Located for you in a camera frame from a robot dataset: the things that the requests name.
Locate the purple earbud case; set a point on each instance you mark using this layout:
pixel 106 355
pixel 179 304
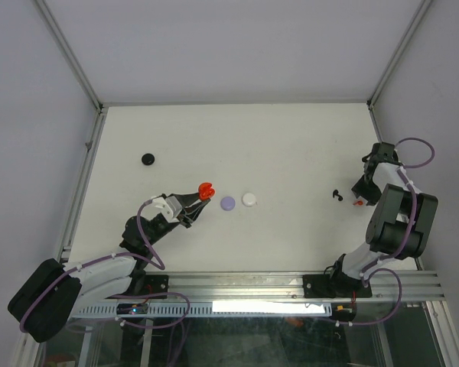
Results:
pixel 228 203

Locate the aluminium mounting rail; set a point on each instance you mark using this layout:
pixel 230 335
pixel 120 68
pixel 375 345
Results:
pixel 415 286

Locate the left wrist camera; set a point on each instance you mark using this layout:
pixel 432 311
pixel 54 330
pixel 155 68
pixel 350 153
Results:
pixel 168 206

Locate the black earbud case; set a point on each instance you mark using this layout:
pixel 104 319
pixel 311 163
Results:
pixel 148 159

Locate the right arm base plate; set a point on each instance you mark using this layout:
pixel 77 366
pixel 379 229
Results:
pixel 317 286

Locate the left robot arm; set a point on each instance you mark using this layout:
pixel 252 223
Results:
pixel 55 291

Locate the slotted cable duct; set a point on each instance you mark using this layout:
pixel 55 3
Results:
pixel 217 308

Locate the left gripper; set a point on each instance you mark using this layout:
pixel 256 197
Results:
pixel 185 200

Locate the red earbud case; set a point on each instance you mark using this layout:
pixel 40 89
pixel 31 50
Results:
pixel 205 191

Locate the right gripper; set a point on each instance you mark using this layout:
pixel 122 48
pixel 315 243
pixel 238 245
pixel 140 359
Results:
pixel 359 189

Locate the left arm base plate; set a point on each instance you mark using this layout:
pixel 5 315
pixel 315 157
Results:
pixel 143 284

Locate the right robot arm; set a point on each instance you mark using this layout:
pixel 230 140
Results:
pixel 398 229

